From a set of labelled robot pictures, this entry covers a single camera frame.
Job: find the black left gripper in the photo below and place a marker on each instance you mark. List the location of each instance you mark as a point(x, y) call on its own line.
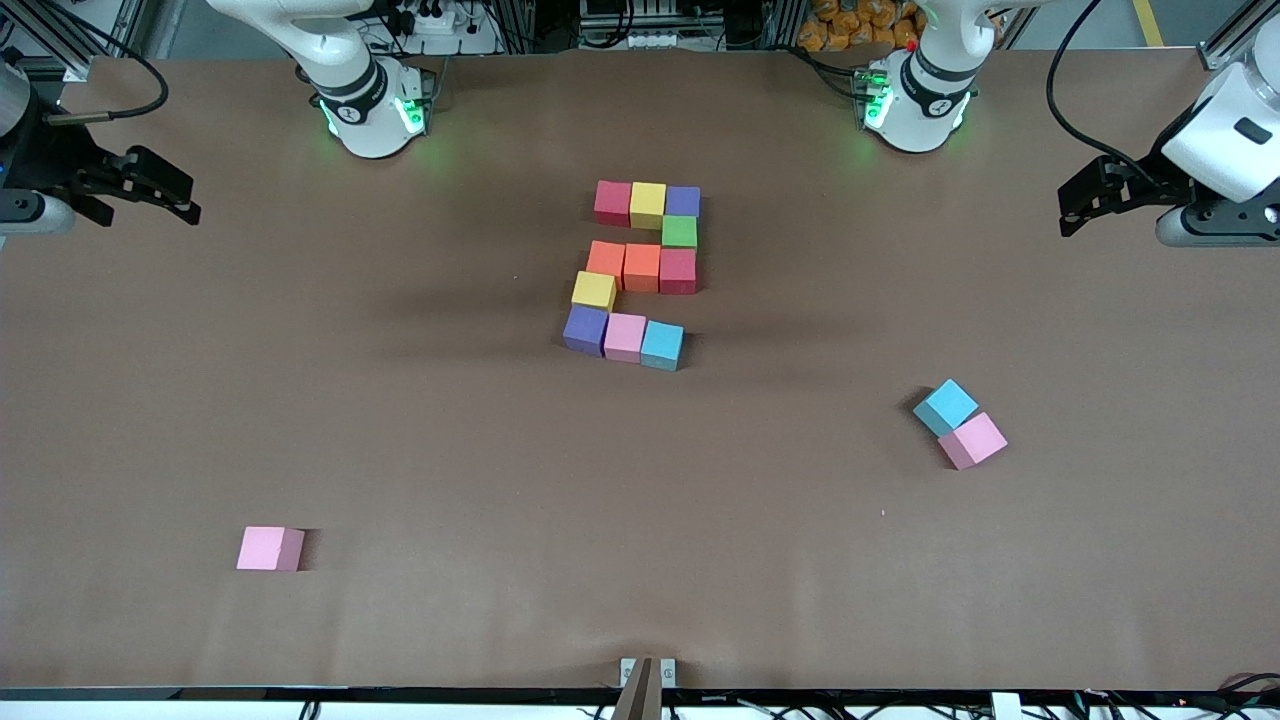
point(1138, 186)

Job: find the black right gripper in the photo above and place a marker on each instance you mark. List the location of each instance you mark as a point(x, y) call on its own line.
point(42, 160)

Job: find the purple foam cube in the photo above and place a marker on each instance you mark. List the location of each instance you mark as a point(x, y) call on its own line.
point(683, 200)
point(585, 330)

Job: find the green foam cube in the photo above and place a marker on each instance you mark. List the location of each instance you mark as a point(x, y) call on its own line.
point(680, 232)

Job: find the red foam cube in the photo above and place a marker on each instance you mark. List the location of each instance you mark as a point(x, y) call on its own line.
point(612, 202)
point(677, 270)

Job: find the yellow foam cube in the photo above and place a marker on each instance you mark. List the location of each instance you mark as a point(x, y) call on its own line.
point(594, 290)
point(648, 205)

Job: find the blue foam cube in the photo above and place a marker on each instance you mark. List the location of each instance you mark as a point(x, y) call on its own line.
point(945, 405)
point(662, 345)

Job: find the orange foam cube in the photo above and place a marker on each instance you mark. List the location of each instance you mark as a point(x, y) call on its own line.
point(641, 267)
point(605, 258)

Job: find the pink foam cube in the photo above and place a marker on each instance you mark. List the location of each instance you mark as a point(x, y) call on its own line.
point(625, 337)
point(265, 548)
point(972, 438)

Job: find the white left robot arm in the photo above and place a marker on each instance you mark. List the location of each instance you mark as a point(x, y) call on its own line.
point(915, 110)

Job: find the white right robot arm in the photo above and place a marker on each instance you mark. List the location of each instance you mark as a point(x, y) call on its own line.
point(370, 120)

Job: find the bag of orange items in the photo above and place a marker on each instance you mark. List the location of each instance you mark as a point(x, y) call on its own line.
point(860, 25)

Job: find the white power strip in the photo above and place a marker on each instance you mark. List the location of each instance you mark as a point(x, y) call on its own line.
point(460, 42)

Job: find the white terminal strip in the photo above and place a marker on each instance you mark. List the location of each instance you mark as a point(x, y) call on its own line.
point(660, 40)

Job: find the brown table cover sheet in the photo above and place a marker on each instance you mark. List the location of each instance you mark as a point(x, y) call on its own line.
point(640, 550)

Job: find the aluminium frame profile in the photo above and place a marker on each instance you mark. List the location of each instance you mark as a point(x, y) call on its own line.
point(135, 25)
point(1235, 35)

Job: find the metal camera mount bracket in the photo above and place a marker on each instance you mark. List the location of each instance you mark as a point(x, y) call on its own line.
point(648, 690)

